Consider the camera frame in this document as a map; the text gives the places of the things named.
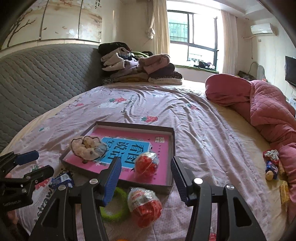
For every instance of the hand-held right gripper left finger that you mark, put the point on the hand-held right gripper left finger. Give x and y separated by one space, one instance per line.
113 176

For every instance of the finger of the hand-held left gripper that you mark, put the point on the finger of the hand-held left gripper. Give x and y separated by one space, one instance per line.
27 157
39 173

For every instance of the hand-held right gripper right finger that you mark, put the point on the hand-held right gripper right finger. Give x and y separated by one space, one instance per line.
179 178

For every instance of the blue snack packet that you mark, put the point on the blue snack packet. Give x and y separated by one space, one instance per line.
61 180

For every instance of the pink and blue tray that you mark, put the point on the pink and blue tray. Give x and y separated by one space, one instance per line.
171 150

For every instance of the person's left hand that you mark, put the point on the person's left hand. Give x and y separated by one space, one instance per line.
11 218

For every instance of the cream fluffy scrunchie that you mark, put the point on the cream fluffy scrunchie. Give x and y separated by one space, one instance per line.
81 148

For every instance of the pink book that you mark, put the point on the pink book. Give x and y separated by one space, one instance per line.
111 132

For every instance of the strawberry print bed sheet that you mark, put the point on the strawberry print bed sheet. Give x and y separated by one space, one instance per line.
161 104

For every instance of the grey quilted headboard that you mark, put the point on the grey quilted headboard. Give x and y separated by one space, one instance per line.
34 81

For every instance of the dark blue snack bag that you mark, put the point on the dark blue snack bag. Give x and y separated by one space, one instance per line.
271 167

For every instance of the red white candy wrapper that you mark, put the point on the red white candy wrapper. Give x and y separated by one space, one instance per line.
271 154

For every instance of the cream folded blanket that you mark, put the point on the cream folded blanket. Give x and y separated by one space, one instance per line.
166 81

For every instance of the tan folded garment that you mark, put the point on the tan folded garment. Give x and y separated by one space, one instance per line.
129 74

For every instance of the yellow snack packet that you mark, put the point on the yellow snack packet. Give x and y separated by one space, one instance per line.
284 194

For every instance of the dark brown folded garment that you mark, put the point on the dark brown folded garment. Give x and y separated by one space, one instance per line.
164 69

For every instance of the pink quilt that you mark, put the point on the pink quilt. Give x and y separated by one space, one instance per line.
266 104

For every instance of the beige garment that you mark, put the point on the beige garment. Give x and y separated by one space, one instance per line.
113 60

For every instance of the dark clothes on sill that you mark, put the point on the dark clothes on sill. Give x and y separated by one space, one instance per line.
205 64

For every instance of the mauve folded garment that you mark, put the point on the mauve folded garment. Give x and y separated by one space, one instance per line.
155 61

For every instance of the green cloth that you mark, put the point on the green cloth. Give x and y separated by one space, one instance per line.
138 54

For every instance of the black garment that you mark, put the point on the black garment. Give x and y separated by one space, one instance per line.
111 46

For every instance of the dark framed window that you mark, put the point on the dark framed window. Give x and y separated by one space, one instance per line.
188 42

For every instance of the blossom print wardrobe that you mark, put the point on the blossom print wardrobe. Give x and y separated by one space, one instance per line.
64 20

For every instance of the cream curtain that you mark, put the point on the cream curtain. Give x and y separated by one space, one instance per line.
227 41
159 23

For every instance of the black television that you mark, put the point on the black television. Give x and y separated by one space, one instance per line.
291 70

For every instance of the white air conditioner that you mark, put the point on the white air conditioner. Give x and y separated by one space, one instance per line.
262 28

